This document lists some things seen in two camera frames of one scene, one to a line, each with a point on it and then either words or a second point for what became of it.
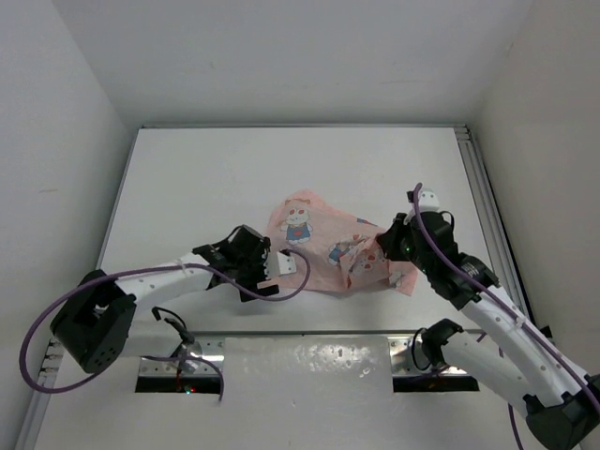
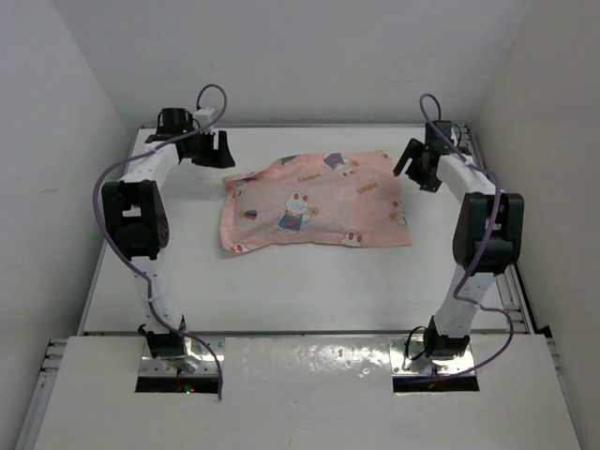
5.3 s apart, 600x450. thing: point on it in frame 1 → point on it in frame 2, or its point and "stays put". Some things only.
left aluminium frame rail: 39,399 stays put
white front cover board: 278,393 stays put
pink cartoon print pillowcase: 334,249 → 340,198
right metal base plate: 402,363 stays put
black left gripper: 261,254 → 214,157
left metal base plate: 194,357 stays put
